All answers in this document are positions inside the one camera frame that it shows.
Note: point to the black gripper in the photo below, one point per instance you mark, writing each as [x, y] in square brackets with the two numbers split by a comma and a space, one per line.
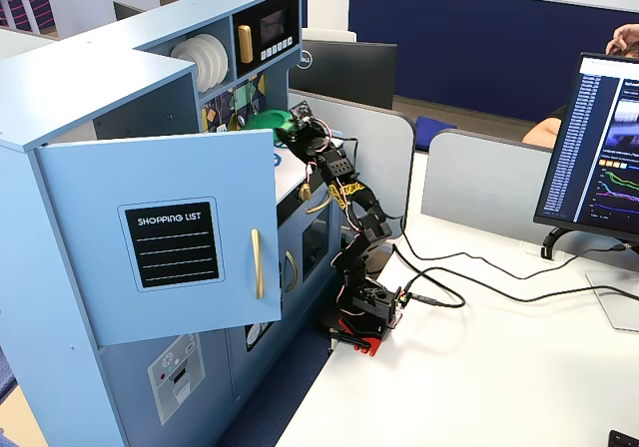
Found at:
[292, 139]

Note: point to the red black arm base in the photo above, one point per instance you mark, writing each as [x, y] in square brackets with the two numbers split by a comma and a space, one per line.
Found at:
[367, 339]

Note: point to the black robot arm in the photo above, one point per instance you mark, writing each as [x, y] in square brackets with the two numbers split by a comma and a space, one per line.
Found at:
[369, 217]

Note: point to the person's forearm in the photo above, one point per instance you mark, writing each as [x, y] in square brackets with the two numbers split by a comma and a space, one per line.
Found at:
[544, 133]

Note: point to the person's hand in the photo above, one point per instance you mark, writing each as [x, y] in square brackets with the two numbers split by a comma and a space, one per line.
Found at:
[624, 38]

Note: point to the gold oven knob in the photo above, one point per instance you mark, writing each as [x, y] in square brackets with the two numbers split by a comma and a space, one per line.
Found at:
[305, 191]

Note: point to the grey desk divider panel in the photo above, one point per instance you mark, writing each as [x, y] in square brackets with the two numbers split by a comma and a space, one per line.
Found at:
[479, 182]
[374, 157]

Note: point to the black Dell monitor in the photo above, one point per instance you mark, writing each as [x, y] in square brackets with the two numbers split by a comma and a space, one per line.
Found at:
[349, 73]

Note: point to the white toy plate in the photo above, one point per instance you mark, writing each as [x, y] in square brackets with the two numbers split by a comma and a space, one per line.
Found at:
[217, 60]
[197, 63]
[180, 53]

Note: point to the black toy microwave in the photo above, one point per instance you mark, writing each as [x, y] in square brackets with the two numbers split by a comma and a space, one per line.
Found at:
[272, 23]

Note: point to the blue chair seat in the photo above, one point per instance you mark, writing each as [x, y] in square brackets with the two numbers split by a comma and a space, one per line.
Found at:
[434, 130]

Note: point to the black shopping list sticker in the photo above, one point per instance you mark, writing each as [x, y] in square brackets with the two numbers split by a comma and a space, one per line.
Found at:
[172, 245]

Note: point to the blue fridge door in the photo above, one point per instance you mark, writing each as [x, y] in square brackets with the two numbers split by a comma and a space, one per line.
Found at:
[100, 177]

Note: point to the black white dishwasher sticker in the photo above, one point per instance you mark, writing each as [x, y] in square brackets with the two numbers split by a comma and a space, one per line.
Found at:
[257, 334]

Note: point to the blue toy kitchen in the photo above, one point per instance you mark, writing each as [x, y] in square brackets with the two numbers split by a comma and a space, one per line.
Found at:
[75, 68]

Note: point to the black monitor stand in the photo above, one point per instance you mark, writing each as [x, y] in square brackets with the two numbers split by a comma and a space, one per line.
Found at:
[551, 242]

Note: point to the monitor showing charts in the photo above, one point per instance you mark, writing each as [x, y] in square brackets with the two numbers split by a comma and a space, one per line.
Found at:
[594, 142]

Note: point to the grey flat stand plate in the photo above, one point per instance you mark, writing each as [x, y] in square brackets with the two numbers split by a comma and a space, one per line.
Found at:
[616, 302]

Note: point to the dark phone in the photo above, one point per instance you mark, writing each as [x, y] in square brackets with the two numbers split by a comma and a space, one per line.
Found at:
[624, 439]

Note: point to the small wrist camera board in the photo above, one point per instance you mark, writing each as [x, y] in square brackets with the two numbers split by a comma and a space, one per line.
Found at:
[301, 112]

